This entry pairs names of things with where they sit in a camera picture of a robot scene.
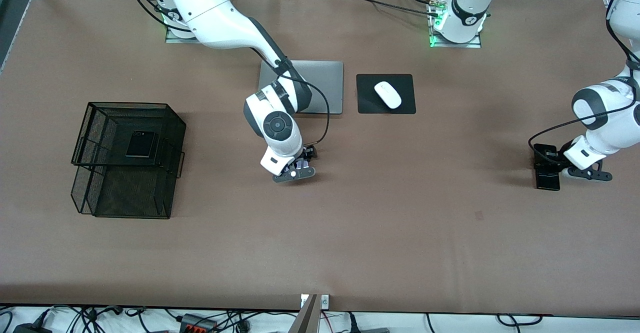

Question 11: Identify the black slab smartphone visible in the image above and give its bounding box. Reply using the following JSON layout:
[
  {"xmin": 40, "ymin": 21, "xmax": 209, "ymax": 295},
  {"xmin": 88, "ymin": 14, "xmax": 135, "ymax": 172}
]
[{"xmin": 535, "ymin": 160, "xmax": 561, "ymax": 192}]

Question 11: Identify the dark square phone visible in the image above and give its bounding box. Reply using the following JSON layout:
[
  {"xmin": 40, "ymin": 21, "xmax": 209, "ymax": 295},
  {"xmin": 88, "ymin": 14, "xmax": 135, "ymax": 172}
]
[{"xmin": 126, "ymin": 131, "xmax": 157, "ymax": 159}]

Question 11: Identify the silver closed laptop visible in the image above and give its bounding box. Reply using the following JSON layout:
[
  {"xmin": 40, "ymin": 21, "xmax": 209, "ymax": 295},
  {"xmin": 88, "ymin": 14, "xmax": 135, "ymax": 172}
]
[{"xmin": 258, "ymin": 60, "xmax": 345, "ymax": 115}]

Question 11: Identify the black mouse pad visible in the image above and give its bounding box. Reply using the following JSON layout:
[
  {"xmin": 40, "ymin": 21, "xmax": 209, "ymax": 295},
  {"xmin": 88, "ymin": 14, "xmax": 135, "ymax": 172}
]
[{"xmin": 356, "ymin": 73, "xmax": 417, "ymax": 115}]

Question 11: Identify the white computer mouse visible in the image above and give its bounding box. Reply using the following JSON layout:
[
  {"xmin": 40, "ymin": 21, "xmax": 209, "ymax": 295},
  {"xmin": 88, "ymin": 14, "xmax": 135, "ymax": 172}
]
[{"xmin": 374, "ymin": 81, "xmax": 402, "ymax": 109}]

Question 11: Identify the grey slanted beam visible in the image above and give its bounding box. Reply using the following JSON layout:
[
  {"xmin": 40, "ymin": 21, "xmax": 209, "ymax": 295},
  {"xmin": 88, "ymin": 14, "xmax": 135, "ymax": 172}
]
[{"xmin": 289, "ymin": 294, "xmax": 320, "ymax": 333}]

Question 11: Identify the black orange power adapter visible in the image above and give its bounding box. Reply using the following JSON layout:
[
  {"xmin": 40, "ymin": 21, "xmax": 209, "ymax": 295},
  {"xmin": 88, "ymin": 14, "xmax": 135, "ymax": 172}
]
[{"xmin": 178, "ymin": 313, "xmax": 220, "ymax": 333}]

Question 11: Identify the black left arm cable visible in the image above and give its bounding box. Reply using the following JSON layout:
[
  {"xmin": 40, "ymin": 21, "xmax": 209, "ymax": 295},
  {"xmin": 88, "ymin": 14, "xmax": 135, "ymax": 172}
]
[{"xmin": 528, "ymin": 33, "xmax": 640, "ymax": 166}]

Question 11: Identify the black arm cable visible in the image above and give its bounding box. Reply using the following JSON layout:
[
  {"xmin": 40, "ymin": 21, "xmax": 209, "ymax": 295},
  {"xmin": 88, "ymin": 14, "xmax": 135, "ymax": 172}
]
[
  {"xmin": 528, "ymin": 33, "xmax": 640, "ymax": 166},
  {"xmin": 272, "ymin": 63, "xmax": 331, "ymax": 150}
]

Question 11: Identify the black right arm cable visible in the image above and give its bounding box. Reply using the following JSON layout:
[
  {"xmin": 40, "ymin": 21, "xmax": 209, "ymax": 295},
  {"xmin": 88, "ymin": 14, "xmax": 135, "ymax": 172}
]
[{"xmin": 272, "ymin": 63, "xmax": 331, "ymax": 150}]

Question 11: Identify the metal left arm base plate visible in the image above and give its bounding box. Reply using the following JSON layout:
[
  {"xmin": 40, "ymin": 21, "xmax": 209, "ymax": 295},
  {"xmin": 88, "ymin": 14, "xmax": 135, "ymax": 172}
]
[{"xmin": 430, "ymin": 0, "xmax": 482, "ymax": 49}]

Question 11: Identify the black braided table cable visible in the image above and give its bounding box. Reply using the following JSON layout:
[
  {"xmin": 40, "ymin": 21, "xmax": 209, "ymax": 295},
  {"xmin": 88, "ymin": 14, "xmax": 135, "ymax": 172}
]
[{"xmin": 324, "ymin": 0, "xmax": 443, "ymax": 19}]

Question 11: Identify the black looped cable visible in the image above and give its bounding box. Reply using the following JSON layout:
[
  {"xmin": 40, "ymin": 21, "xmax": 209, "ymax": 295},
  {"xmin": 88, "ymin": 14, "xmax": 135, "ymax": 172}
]
[{"xmin": 496, "ymin": 313, "xmax": 545, "ymax": 327}]

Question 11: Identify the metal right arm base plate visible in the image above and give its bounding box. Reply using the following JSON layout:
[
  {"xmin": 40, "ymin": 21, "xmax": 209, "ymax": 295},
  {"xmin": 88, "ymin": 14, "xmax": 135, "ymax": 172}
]
[{"xmin": 165, "ymin": 25, "xmax": 201, "ymax": 44}]

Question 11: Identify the black wire mesh organizer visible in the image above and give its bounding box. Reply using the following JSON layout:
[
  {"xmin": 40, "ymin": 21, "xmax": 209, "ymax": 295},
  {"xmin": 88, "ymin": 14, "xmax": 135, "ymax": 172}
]
[{"xmin": 70, "ymin": 102, "xmax": 187, "ymax": 220}]

